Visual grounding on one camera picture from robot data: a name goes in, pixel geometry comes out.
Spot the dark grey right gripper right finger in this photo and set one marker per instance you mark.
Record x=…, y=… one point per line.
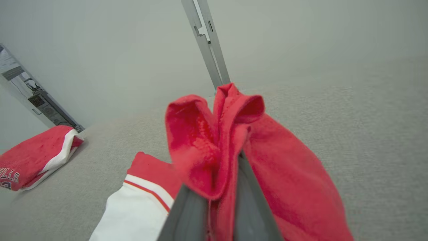
x=250, y=214

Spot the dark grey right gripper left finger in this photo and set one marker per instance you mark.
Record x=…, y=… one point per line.
x=187, y=221

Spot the red Bulls shirt white sleeves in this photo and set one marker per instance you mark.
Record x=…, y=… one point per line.
x=301, y=187

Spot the red Bulls shorts white stripe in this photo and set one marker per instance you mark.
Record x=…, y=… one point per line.
x=30, y=157

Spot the grey fabric sofa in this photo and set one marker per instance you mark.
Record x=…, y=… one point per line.
x=367, y=134

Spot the aluminium partition post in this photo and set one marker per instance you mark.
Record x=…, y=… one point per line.
x=209, y=57

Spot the grey partition frame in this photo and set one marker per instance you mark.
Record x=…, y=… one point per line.
x=43, y=107

